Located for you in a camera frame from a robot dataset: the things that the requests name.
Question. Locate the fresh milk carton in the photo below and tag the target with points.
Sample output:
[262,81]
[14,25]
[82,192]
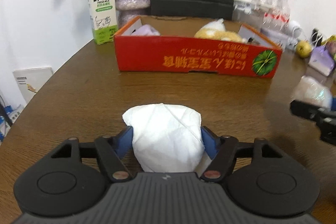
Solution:
[103,20]

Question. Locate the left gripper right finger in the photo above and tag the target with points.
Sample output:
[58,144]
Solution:
[211,142]

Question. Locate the green yellow apple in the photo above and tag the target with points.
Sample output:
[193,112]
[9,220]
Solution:
[303,49]

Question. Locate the purple tissue pack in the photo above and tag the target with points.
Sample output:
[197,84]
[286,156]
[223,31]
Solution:
[321,61]

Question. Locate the white tissue paper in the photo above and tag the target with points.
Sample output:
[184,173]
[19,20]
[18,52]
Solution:
[166,138]

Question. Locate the orange cardboard box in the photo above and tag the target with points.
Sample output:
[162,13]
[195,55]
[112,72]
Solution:
[177,50]

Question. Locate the corgi plush toy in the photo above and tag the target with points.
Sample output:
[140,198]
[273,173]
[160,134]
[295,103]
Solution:
[216,30]

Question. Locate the white booklet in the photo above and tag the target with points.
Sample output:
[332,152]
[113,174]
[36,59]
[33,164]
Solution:
[31,80]

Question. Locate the purple fluffy towel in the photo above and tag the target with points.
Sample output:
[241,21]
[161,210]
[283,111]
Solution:
[145,30]

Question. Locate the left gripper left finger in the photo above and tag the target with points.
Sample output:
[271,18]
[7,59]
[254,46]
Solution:
[122,142]

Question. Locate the blue leaflet stack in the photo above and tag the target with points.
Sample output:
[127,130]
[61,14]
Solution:
[7,118]

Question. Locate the colourful snack packet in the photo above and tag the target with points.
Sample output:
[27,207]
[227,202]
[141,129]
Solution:
[331,46]

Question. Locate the water bottle middle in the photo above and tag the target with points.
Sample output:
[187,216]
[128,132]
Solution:
[272,5]

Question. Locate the water bottle right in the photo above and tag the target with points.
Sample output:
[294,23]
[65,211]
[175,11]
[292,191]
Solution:
[283,10]

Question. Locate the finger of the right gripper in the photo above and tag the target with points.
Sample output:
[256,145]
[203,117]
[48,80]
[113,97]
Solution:
[333,104]

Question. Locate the clear plastic item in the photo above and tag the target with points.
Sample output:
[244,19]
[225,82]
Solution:
[311,91]

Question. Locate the clear seed container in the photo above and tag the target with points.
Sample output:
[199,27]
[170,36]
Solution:
[248,13]

